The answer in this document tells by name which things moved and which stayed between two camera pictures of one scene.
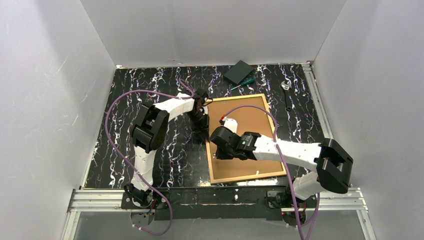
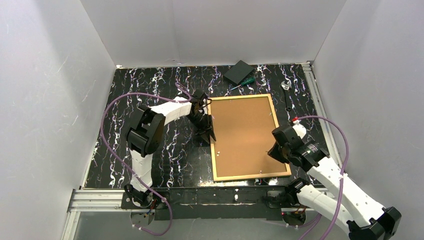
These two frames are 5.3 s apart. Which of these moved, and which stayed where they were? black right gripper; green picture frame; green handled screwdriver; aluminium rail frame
Moved: black right gripper
Stayed: green picture frame; green handled screwdriver; aluminium rail frame
